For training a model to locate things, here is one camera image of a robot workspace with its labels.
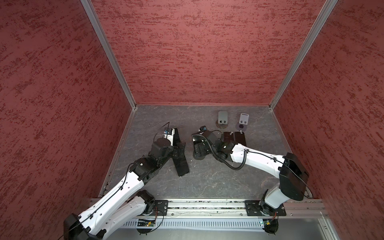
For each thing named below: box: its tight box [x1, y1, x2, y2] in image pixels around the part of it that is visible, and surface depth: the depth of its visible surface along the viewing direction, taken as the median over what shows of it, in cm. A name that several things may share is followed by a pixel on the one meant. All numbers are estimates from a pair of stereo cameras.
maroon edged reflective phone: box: [234, 130, 246, 146], surface depth 105 cm
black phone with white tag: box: [223, 131, 234, 142], surface depth 105 cm
